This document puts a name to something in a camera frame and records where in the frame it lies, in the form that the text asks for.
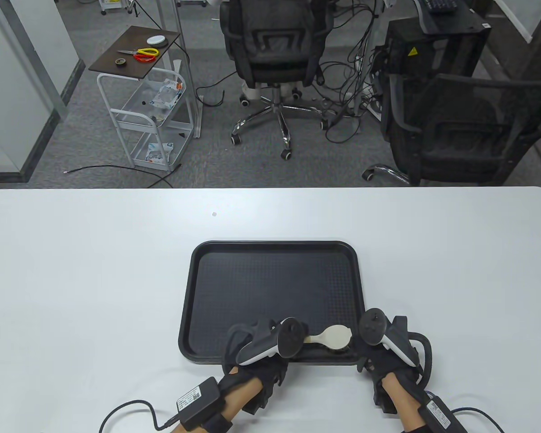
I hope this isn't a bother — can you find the person's left hand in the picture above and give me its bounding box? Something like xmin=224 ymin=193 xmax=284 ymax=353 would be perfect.
xmin=223 ymin=322 xmax=309 ymax=415

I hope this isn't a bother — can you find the person's right hand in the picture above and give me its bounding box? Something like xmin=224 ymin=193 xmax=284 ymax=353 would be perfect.
xmin=358 ymin=345 xmax=424 ymax=400

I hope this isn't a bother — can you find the white pot brush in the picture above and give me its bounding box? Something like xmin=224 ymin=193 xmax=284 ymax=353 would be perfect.
xmin=303 ymin=325 xmax=353 ymax=351

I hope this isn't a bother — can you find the black plastic tray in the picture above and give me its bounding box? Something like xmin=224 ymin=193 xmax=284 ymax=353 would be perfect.
xmin=179 ymin=240 xmax=369 ymax=365

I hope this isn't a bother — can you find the person's right forearm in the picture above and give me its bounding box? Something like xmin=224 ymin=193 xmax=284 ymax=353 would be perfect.
xmin=382 ymin=375 xmax=426 ymax=431

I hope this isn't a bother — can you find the black and white controller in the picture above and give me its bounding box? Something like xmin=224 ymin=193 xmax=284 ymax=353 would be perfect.
xmin=225 ymin=317 xmax=309 ymax=367
xmin=359 ymin=308 xmax=433 ymax=384

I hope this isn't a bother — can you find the black box with white label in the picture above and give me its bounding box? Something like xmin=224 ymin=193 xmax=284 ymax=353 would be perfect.
xmin=176 ymin=378 xmax=224 ymax=431
xmin=419 ymin=396 xmax=468 ymax=433

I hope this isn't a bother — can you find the black mesh office chair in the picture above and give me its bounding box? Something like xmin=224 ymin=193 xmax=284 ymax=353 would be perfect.
xmin=362 ymin=72 xmax=541 ymax=186

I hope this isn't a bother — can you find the clear plastic bag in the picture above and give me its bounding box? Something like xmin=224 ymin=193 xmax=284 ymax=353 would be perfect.
xmin=145 ymin=142 xmax=174 ymax=163
xmin=149 ymin=78 xmax=184 ymax=109

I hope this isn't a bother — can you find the white power strip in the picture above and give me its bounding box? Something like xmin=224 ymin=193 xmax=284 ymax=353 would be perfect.
xmin=349 ymin=86 xmax=381 ymax=119

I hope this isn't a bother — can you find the white metal desk leg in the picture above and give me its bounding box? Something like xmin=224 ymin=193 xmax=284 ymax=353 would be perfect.
xmin=157 ymin=0 xmax=203 ymax=138

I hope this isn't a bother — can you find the black padded office chair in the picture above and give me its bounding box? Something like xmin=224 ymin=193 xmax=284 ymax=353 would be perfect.
xmin=219 ymin=0 xmax=339 ymax=161

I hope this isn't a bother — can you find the dark brown board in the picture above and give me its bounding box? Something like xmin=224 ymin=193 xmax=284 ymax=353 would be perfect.
xmin=88 ymin=26 xmax=181 ymax=80

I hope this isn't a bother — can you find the black computer tower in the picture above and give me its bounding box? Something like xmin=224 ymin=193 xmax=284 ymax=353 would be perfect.
xmin=381 ymin=18 xmax=492 ymax=91

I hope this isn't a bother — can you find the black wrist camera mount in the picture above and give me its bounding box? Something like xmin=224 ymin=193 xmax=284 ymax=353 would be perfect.
xmin=373 ymin=383 xmax=397 ymax=415

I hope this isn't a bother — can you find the black braided cable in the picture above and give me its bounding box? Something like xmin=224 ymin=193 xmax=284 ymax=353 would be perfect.
xmin=99 ymin=400 xmax=181 ymax=433
xmin=451 ymin=407 xmax=505 ymax=433

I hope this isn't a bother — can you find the black floor cable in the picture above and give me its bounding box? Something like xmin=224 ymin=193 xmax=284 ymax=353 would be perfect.
xmin=63 ymin=165 xmax=176 ymax=189

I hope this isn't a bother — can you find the thin black cable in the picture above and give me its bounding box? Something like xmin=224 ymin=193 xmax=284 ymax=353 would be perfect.
xmin=195 ymin=70 xmax=237 ymax=107

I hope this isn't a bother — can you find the white wire rolling cart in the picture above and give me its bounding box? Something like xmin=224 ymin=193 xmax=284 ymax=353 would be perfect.
xmin=96 ymin=68 xmax=194 ymax=173

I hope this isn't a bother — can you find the bundle of black cables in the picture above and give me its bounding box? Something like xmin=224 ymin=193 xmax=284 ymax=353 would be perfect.
xmin=316 ymin=0 xmax=388 ymax=145

